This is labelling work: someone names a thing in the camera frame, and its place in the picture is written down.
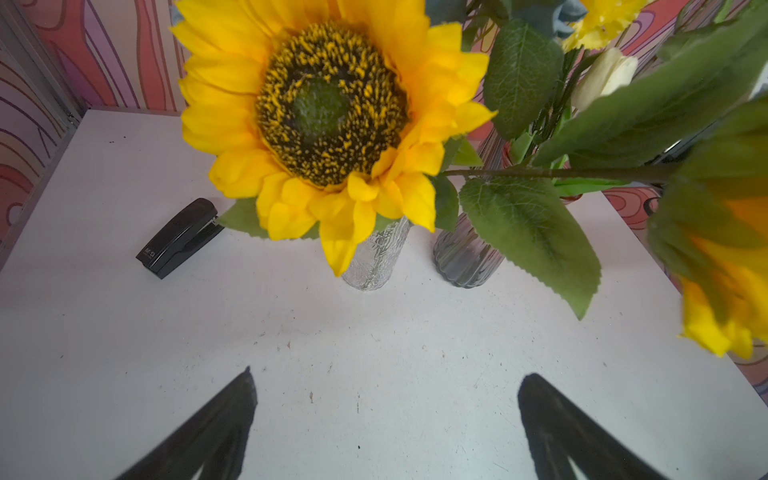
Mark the black stapler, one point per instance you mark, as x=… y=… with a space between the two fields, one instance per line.
x=183 y=236

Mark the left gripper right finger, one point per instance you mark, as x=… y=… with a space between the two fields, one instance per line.
x=563 y=439

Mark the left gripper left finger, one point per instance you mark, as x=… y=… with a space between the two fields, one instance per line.
x=211 y=444

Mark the white tulip bud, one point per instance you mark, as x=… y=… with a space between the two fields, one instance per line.
x=612 y=70

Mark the yellow sunflower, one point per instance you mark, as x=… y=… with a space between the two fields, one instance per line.
x=691 y=128
x=326 y=116

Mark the grey blue rose bunch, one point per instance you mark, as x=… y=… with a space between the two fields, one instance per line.
x=553 y=18

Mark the yellow carnation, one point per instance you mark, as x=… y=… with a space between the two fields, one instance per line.
x=604 y=21

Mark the ribbed pink grey vase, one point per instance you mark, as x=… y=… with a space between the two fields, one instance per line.
x=462 y=257

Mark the clear textured glass vase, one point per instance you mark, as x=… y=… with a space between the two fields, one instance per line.
x=384 y=247

